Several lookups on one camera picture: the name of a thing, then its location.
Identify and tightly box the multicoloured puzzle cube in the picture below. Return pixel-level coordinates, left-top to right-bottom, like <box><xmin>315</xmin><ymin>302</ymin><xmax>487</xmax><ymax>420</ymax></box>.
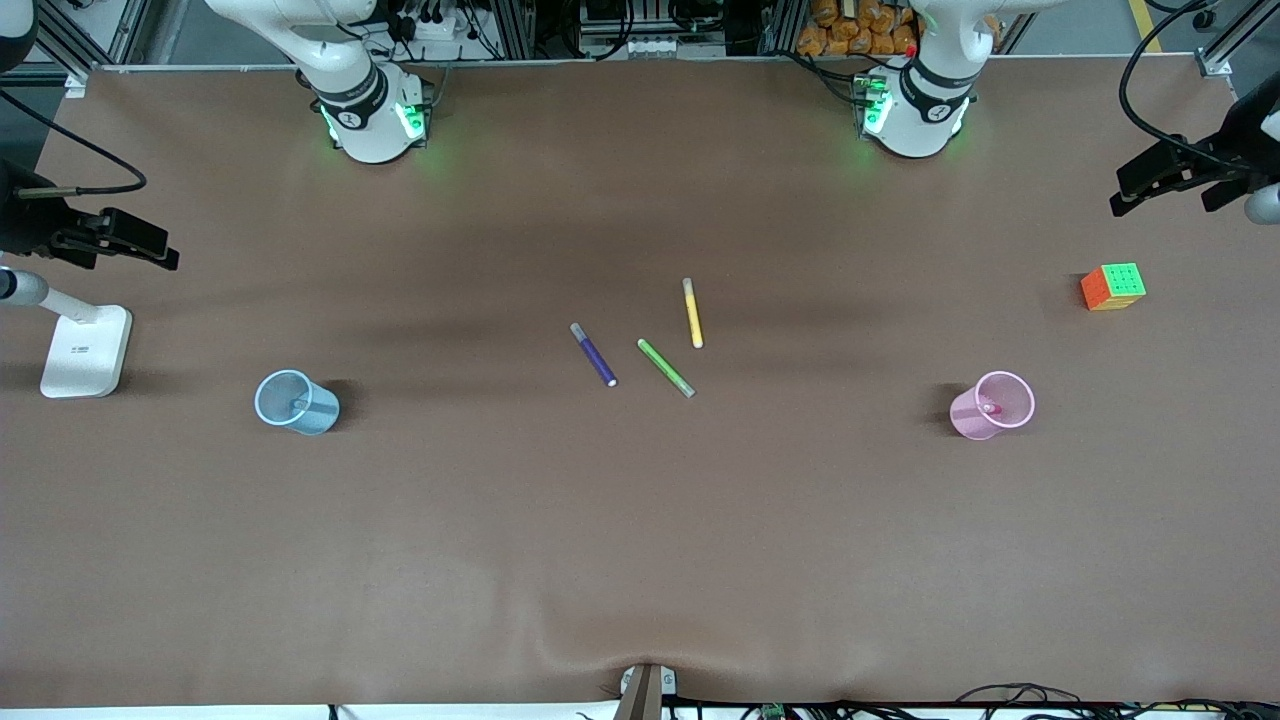
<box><xmin>1080</xmin><ymin>262</ymin><xmax>1148</xmax><ymax>312</ymax></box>

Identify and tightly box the blue mesh cup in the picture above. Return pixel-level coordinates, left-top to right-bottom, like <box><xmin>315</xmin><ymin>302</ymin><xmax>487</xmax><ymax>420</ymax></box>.
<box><xmin>254</xmin><ymin>369</ymin><xmax>342</xmax><ymax>437</ymax></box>

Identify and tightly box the pink mesh cup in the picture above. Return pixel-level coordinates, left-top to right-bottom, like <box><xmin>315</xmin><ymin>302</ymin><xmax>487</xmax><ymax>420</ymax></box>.
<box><xmin>949</xmin><ymin>370</ymin><xmax>1037</xmax><ymax>441</ymax></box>

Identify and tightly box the orange snack bag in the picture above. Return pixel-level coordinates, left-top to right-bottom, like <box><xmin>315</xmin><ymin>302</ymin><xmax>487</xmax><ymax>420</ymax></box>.
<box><xmin>797</xmin><ymin>0</ymin><xmax>921</xmax><ymax>58</ymax></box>

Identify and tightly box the white power strip with plugs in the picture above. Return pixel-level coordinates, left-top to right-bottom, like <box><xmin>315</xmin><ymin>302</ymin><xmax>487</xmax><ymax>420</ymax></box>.
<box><xmin>392</xmin><ymin>0</ymin><xmax>463</xmax><ymax>43</ymax></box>

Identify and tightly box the purple marker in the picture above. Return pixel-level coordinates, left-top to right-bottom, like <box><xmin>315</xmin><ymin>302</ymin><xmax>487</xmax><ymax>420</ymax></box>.
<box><xmin>569</xmin><ymin>322</ymin><xmax>619</xmax><ymax>388</ymax></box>

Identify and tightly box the green marker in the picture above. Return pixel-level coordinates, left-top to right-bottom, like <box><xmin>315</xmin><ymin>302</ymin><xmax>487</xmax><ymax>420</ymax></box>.
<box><xmin>637</xmin><ymin>338</ymin><xmax>697</xmax><ymax>399</ymax></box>

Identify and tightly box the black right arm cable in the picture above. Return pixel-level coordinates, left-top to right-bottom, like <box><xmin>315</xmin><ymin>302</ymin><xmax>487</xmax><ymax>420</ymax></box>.
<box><xmin>0</xmin><ymin>90</ymin><xmax>148</xmax><ymax>198</ymax></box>

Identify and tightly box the aluminium frame profile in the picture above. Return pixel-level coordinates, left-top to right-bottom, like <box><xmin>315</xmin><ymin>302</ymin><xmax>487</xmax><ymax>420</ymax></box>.
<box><xmin>1195</xmin><ymin>0</ymin><xmax>1280</xmax><ymax>78</ymax></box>
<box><xmin>35</xmin><ymin>0</ymin><xmax>151</xmax><ymax>98</ymax></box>

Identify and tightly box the black cable bundle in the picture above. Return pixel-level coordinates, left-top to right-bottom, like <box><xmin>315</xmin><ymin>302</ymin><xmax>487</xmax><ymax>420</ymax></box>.
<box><xmin>955</xmin><ymin>683</ymin><xmax>1280</xmax><ymax>720</ymax></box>

